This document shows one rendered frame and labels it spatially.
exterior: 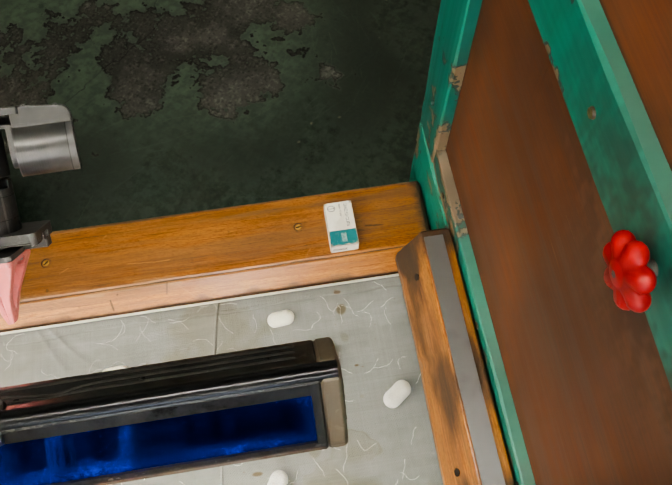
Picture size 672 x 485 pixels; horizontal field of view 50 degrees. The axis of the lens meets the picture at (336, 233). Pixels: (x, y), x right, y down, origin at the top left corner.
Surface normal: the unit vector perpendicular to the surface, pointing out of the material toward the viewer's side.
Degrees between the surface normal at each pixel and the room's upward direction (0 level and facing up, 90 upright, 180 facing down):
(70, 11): 0
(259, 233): 0
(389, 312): 0
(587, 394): 90
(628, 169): 90
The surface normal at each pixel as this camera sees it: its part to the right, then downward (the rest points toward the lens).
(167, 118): 0.00, -0.44
